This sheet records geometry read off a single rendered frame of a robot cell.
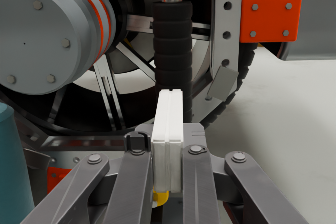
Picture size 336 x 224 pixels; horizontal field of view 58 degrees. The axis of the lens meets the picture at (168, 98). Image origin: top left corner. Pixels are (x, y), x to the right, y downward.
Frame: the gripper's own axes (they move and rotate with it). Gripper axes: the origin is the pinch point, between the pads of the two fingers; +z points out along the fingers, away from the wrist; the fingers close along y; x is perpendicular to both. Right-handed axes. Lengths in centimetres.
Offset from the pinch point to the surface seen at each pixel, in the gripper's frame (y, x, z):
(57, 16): -12.8, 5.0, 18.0
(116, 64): -16, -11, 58
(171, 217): -3, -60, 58
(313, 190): 60, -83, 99
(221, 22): 7.0, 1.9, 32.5
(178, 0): 0.5, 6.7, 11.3
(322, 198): 62, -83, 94
